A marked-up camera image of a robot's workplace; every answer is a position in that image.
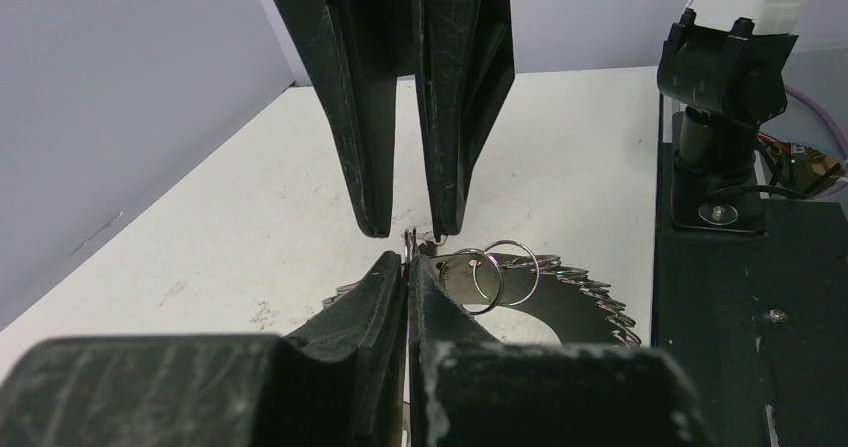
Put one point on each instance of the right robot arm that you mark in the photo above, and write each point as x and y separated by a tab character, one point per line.
723	60

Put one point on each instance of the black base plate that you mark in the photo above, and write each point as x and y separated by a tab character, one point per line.
757	323

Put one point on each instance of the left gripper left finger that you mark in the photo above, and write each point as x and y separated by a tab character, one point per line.
334	381

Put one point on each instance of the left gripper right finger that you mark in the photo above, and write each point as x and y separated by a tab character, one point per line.
527	389

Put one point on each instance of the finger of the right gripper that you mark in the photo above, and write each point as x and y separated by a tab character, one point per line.
341	44
464	70

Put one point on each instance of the metal key organizer disc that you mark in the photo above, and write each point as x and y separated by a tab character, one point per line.
451	293

